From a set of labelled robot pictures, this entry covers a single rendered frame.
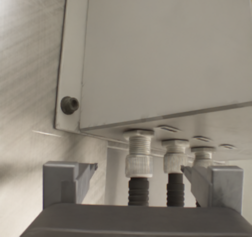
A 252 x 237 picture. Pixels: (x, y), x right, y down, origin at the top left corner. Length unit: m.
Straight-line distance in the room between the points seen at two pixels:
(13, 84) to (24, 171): 0.04
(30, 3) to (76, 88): 0.05
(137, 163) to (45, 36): 0.09
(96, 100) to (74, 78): 0.02
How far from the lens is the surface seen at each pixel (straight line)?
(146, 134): 0.18
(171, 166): 0.20
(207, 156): 0.24
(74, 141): 0.19
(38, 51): 0.19
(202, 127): 0.17
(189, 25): 0.16
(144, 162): 0.17
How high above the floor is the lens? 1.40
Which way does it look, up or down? 45 degrees up
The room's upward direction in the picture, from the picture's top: 45 degrees clockwise
